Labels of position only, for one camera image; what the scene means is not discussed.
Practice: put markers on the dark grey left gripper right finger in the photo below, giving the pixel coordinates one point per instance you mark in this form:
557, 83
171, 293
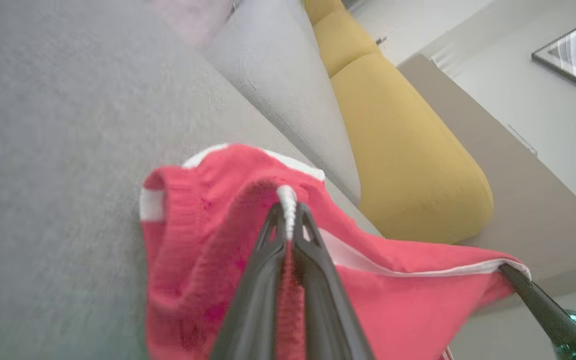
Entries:
328, 310

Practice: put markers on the large yellow sofa back cushion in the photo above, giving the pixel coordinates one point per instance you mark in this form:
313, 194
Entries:
408, 160

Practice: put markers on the red garment with white stripes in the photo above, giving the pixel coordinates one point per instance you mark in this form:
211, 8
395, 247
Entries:
193, 260

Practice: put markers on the beige partition ledge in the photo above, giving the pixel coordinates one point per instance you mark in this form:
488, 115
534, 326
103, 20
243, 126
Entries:
518, 200

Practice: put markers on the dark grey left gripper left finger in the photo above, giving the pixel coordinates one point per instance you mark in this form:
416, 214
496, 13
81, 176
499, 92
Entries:
255, 300

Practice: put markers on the medium yellow sofa back cushion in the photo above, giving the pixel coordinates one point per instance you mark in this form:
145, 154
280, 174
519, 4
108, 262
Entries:
343, 42

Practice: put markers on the small yellow sofa back cushion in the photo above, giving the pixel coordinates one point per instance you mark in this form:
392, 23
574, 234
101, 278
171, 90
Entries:
323, 7

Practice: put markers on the large grey sofa seat cushion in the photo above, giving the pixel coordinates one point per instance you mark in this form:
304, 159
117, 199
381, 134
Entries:
288, 90

